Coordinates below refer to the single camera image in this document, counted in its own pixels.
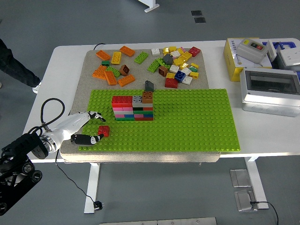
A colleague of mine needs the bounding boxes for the yellow long brick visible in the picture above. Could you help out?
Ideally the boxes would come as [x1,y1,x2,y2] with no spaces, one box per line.
[111,51,122,65]

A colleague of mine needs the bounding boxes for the red square brick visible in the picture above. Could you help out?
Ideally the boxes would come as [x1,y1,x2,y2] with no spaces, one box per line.
[165,77,179,89]
[188,46,202,58]
[97,125,111,138]

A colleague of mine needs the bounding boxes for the white table leg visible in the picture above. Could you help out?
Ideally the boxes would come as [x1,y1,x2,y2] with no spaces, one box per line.
[83,163,101,214]
[243,157,270,210]

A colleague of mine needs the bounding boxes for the blue plastic bin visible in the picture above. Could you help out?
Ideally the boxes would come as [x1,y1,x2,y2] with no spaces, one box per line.
[261,40,296,51]

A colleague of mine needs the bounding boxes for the metal floor plate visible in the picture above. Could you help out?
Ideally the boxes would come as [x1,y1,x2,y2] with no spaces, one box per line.
[229,169,252,188]
[234,189,258,213]

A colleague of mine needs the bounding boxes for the green studded baseplate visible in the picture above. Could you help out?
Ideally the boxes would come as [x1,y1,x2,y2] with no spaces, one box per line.
[78,88,241,152]

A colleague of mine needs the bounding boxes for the long metal plate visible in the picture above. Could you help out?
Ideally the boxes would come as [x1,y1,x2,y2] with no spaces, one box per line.
[99,217,218,225]

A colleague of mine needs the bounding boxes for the white furniture foot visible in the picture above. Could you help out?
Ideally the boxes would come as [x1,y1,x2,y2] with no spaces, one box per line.
[137,0,160,13]

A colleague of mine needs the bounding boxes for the thin black cable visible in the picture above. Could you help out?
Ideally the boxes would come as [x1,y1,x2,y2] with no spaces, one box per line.
[55,150,96,204]

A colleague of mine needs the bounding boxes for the person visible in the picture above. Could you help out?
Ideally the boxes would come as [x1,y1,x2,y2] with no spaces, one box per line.
[0,38,42,94]

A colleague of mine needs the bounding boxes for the grey-brown mat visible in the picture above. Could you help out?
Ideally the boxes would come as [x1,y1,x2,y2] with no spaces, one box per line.
[60,48,221,164]

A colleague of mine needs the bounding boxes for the blue square brick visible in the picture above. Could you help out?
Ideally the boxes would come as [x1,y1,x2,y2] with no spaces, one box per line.
[174,70,186,83]

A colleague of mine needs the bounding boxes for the grey distribution box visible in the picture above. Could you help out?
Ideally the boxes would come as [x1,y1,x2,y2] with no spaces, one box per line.
[239,67,300,118]

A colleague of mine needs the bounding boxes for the orange long brick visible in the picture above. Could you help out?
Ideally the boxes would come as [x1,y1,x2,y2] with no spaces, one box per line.
[118,74,136,88]
[92,65,108,80]
[104,70,118,86]
[119,45,136,57]
[95,50,111,61]

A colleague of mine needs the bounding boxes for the grey push-button switch box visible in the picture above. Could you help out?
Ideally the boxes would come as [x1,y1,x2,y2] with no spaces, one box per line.
[236,37,269,65]

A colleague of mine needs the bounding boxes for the black cable with connector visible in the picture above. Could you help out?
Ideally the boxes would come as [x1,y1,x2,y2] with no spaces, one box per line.
[249,200,279,225]

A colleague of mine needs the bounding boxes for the yellow cardboard box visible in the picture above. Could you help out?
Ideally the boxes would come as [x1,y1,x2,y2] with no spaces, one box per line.
[222,37,274,82]

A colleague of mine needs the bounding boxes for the white plastic panel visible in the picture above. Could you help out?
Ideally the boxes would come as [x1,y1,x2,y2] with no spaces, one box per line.
[267,39,282,62]

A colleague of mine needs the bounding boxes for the white wall socket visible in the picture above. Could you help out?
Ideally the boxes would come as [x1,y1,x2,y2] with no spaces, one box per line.
[277,48,300,67]

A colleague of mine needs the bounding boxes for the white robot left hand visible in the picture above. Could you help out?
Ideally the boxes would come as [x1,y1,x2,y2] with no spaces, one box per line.
[50,111,106,150]

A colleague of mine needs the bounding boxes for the grey square brick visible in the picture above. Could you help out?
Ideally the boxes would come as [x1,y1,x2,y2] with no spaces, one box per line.
[132,95,143,108]

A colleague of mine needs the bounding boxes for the multicoloured brick wall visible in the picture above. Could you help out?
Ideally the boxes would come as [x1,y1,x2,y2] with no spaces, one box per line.
[112,103,155,121]

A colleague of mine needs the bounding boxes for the lime green long brick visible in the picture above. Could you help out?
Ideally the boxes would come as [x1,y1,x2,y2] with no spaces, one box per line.
[147,59,161,73]
[105,66,122,78]
[156,57,171,70]
[134,51,149,65]

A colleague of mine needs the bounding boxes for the red long brick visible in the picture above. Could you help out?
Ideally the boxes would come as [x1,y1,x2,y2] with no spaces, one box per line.
[112,95,133,108]

